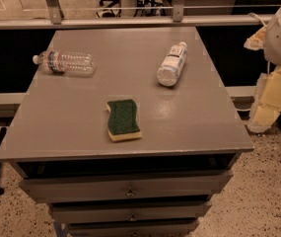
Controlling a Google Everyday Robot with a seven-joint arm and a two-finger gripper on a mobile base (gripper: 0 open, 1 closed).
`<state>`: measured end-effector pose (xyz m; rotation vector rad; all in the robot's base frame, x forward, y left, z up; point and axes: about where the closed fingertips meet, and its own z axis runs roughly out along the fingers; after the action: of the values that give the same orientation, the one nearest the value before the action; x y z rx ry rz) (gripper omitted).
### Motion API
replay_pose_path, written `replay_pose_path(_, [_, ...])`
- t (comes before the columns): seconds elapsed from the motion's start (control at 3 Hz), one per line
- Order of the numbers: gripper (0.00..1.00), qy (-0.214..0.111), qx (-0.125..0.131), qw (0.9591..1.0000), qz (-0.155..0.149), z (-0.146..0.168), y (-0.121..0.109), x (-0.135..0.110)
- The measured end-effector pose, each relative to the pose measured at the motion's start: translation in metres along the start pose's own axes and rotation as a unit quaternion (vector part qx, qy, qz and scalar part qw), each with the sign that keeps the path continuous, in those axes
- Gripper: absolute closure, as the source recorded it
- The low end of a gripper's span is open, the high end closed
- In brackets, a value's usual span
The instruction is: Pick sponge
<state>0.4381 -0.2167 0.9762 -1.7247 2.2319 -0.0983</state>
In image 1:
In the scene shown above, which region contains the green and yellow sponge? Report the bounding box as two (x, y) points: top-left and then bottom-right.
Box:
(106, 99), (142, 142)

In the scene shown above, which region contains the metal railing frame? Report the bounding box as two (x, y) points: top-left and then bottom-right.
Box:
(0, 0), (281, 31)

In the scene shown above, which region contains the black office chair base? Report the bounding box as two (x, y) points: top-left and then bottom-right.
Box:
(97, 0), (120, 18)

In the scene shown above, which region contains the bottom grey drawer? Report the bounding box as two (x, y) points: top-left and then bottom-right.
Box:
(68, 218), (198, 237)

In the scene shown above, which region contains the clear plastic water bottle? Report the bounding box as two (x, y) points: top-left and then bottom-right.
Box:
(33, 50), (96, 77)

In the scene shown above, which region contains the grey drawer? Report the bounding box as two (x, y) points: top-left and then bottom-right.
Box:
(50, 200), (211, 223)
(20, 170), (233, 203)
(68, 218), (198, 237)

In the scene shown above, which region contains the grey drawer cabinet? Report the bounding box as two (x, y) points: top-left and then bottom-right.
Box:
(0, 27), (253, 237)

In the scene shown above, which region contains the top grey drawer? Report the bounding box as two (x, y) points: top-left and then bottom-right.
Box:
(20, 170), (233, 203)

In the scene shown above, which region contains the white labelled plastic bottle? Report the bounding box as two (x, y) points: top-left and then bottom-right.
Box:
(157, 41), (187, 87)

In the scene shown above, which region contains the middle grey drawer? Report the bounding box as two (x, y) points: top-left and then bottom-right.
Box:
(50, 200), (211, 223)

